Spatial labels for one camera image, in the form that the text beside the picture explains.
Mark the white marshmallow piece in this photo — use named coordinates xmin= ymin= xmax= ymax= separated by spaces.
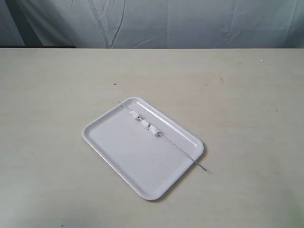
xmin=141 ymin=120 xmax=150 ymax=130
xmin=130 ymin=110 xmax=140 ymax=120
xmin=149 ymin=125 xmax=160 ymax=137

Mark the thin metal skewer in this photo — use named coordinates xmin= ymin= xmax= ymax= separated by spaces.
xmin=118 ymin=101 xmax=210 ymax=173

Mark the white plastic tray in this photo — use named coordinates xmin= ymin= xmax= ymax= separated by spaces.
xmin=82 ymin=97 xmax=204 ymax=201

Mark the grey fabric backdrop curtain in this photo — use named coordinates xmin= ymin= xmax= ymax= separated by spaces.
xmin=0 ymin=0 xmax=304 ymax=49

